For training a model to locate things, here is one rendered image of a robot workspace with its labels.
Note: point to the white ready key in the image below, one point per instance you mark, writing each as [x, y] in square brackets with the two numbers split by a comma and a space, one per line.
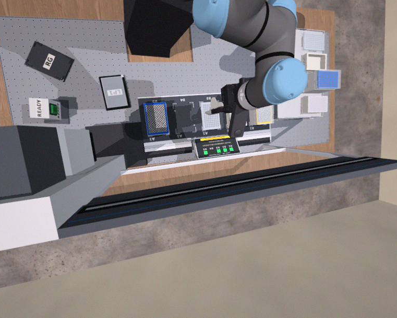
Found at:
[54, 111]

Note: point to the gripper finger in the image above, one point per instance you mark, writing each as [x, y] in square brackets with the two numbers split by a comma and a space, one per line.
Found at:
[215, 107]

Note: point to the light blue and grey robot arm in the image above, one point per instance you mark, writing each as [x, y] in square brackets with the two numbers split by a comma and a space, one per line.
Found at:
[267, 28]

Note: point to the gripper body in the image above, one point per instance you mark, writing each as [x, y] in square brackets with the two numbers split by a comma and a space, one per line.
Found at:
[229, 94]

